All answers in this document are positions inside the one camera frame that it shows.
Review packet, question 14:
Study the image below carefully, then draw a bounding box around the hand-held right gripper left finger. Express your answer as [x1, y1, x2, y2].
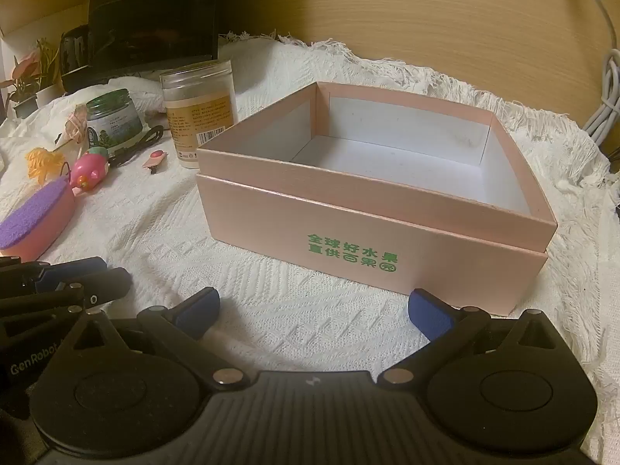
[72, 287, 245, 388]

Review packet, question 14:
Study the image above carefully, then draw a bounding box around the beige ribbon bow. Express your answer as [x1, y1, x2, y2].
[63, 107, 89, 148]

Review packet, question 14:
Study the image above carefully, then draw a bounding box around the white power cable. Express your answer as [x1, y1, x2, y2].
[567, 0, 620, 146]

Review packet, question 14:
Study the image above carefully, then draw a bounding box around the yellow paper flower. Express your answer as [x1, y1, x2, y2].
[24, 148, 66, 182]

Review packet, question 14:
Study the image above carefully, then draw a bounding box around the black cable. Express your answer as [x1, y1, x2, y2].
[107, 125, 164, 168]

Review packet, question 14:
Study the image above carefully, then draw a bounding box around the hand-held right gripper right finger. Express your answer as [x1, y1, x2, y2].
[378, 289, 558, 388]

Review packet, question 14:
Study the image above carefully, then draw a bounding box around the white fringed tablecloth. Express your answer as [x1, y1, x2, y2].
[0, 31, 620, 465]

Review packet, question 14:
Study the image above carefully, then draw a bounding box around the pink pig toy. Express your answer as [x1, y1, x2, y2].
[68, 148, 111, 195]

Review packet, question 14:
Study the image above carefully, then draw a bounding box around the green lidded jar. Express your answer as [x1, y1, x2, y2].
[86, 88, 150, 158]

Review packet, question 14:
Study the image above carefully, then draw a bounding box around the tall clear labelled jar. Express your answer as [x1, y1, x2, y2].
[160, 58, 238, 170]

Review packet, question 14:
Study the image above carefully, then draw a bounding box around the white crumpled cloth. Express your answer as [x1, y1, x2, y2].
[0, 75, 165, 156]

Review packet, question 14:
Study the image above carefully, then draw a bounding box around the pink cardboard box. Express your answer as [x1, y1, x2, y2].
[196, 81, 558, 315]

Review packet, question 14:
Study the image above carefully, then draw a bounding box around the potted plant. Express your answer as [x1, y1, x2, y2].
[0, 39, 61, 119]

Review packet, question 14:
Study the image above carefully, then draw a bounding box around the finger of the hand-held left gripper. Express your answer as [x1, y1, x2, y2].
[0, 256, 110, 294]
[0, 267, 133, 323]

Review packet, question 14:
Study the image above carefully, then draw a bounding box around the black monitor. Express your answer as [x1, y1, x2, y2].
[88, 0, 220, 78]

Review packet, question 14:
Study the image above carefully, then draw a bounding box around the purple and pink sponge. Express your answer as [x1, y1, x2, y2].
[0, 177, 76, 260]

